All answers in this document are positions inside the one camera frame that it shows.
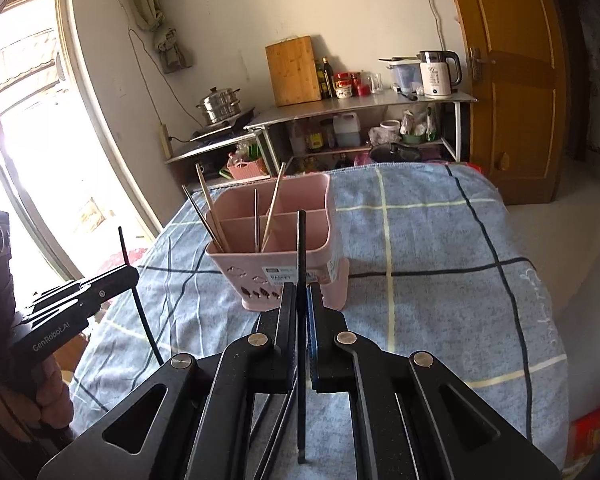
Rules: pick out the metal chopstick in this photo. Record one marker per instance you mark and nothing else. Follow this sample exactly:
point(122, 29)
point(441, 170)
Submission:
point(197, 212)
point(256, 220)

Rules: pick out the pink woven basket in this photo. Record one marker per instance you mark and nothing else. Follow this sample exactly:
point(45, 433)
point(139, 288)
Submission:
point(247, 170)

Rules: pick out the black chopstick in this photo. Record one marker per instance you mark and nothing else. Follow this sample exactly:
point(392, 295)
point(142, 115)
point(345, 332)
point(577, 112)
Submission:
point(301, 245)
point(262, 440)
point(280, 435)
point(145, 320)

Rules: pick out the metal shelf rack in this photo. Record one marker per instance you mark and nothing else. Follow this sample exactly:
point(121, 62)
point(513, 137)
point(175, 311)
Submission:
point(360, 105)

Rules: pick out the small red can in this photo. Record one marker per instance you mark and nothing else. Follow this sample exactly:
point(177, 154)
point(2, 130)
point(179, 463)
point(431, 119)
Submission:
point(364, 90)

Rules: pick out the clear drinking glass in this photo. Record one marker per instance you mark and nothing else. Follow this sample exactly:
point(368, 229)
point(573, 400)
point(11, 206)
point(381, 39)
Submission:
point(376, 84)

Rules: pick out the bamboo cutting board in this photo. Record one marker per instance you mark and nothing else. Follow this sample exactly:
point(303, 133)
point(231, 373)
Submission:
point(292, 72)

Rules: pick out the wrapped air conditioner pipe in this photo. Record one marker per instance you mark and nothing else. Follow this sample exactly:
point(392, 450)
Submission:
point(150, 5)

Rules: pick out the black pan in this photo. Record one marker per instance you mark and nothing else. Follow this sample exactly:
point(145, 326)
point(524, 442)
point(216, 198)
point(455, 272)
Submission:
point(395, 154)

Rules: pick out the floral blanket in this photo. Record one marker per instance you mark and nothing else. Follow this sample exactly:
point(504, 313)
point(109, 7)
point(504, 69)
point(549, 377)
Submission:
point(595, 440)

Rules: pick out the white plastic jug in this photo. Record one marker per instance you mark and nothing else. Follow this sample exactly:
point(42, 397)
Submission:
point(347, 132)

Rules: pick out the beige power strip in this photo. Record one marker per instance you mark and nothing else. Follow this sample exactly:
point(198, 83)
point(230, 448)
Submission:
point(165, 141)

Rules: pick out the low steel cooker stand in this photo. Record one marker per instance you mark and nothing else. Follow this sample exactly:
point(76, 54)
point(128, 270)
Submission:
point(190, 152)

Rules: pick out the white electric kettle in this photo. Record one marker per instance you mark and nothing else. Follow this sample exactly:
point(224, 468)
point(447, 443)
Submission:
point(437, 77)

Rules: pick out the person's left hand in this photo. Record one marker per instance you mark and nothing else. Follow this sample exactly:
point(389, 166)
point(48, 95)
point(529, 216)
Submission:
point(52, 395)

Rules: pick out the brown wooden door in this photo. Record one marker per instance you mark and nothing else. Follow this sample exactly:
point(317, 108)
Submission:
point(510, 85)

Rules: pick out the clear plastic container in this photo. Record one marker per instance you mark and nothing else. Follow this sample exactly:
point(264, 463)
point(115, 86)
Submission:
point(405, 75)

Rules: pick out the blue checkered table cloth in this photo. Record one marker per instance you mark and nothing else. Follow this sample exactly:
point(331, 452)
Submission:
point(430, 260)

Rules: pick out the pink plastic utensil basket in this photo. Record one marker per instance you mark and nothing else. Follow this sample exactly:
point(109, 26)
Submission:
point(240, 265)

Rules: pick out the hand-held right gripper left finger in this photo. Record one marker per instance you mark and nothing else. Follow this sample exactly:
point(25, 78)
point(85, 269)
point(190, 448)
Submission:
point(287, 320)

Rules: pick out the red lid jar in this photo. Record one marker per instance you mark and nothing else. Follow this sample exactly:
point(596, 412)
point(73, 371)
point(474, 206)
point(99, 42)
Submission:
point(344, 87)

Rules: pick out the white bowl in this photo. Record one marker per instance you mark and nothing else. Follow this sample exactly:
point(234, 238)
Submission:
point(390, 127)

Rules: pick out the black induction cooker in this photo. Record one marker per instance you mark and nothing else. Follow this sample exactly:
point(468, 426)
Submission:
point(220, 130)

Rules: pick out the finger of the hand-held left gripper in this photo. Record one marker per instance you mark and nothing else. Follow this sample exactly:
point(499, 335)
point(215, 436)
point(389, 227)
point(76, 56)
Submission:
point(55, 316)
point(115, 280)

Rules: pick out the dark sauce bottle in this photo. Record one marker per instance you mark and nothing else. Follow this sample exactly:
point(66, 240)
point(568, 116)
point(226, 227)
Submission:
point(328, 82)

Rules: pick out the steel steamer pot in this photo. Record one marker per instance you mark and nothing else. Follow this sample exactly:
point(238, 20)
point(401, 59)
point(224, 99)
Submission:
point(219, 107)

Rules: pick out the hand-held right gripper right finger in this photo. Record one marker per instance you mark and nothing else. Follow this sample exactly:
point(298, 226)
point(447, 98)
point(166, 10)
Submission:
point(312, 320)

